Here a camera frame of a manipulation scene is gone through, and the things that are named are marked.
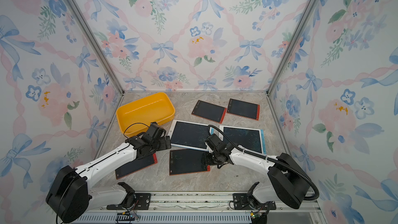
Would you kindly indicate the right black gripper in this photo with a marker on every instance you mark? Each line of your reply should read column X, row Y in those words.
column 203, row 156

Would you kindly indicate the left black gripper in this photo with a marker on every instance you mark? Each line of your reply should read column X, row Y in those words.
column 165, row 144

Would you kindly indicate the yellow plastic storage box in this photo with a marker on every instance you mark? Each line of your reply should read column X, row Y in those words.
column 134, row 117

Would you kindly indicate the red writing tablet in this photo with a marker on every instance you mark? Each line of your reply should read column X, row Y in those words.
column 243, row 109
column 135, row 166
column 187, row 161
column 209, row 111

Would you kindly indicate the white blue writing tablet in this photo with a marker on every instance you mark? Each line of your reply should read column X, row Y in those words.
column 189, row 135
column 252, row 139

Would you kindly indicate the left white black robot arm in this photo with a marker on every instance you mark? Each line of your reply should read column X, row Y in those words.
column 73, row 191

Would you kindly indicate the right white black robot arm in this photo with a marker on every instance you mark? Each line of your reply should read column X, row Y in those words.
column 287, row 181

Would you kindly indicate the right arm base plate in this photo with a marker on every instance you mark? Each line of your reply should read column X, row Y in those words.
column 241, row 201

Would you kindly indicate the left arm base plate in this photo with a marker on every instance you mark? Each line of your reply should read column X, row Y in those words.
column 140, row 201

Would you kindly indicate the aluminium front rail frame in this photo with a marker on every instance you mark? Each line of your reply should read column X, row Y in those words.
column 201, row 208

